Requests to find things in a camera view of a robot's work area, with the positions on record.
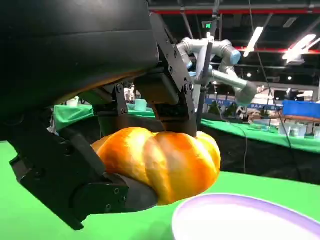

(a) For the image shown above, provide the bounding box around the long ceiling light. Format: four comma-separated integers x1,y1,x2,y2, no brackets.
282,33,320,66
243,26,265,57

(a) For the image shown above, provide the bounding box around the pale green cup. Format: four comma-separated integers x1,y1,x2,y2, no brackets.
134,98,147,112

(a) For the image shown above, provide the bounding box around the lilac plate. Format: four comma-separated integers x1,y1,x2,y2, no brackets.
171,192,320,240

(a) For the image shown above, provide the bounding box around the black drape cloth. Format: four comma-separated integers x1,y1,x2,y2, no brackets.
53,112,320,186

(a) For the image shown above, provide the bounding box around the black hanging cable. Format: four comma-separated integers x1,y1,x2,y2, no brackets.
248,0,304,181

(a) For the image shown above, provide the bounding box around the black pole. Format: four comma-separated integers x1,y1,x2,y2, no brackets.
196,42,214,131

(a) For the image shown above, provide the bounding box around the blue box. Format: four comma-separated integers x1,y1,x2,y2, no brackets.
282,99,320,123

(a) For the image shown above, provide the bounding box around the green covered workshop table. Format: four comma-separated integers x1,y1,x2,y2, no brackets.
53,103,320,154

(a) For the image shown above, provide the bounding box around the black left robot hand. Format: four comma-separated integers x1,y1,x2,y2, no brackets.
0,0,198,231

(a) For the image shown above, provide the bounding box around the green table cloth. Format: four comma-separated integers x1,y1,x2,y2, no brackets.
0,141,320,240

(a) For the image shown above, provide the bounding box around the red ceiling beam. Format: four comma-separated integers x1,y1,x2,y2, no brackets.
149,8,320,15

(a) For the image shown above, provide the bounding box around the orange and white bread roll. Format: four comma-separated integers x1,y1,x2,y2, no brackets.
91,126,222,206

